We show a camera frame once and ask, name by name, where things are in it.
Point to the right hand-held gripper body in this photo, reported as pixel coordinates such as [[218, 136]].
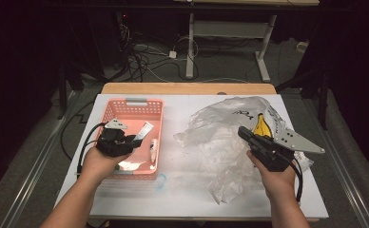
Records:
[[271, 152]]

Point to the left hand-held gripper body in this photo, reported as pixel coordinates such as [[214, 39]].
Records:
[[112, 142]]

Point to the pink perforated plastic basket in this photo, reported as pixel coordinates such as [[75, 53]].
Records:
[[141, 153]]

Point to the white squeeze tube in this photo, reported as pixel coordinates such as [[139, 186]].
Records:
[[146, 129]]

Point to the white smiley print plastic bag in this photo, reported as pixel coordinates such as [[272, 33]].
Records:
[[220, 142]]

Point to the person's left hand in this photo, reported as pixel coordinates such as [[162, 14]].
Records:
[[100, 167]]

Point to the person's right hand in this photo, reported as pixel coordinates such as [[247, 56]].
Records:
[[276, 183]]

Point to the silver foil packet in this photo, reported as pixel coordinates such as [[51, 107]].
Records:
[[130, 165]]

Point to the black stand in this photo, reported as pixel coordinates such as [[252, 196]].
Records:
[[322, 95], [66, 95]]

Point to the white table sheet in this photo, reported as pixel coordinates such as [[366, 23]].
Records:
[[179, 196]]

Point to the white power adapter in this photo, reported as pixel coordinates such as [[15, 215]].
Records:
[[172, 54]]

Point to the white floor socket box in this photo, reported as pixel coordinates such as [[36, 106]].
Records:
[[301, 46]]

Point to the metal floor rail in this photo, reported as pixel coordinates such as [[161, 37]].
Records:
[[40, 171], [341, 171]]

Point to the white metal frame desk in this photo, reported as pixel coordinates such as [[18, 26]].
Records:
[[227, 29]]

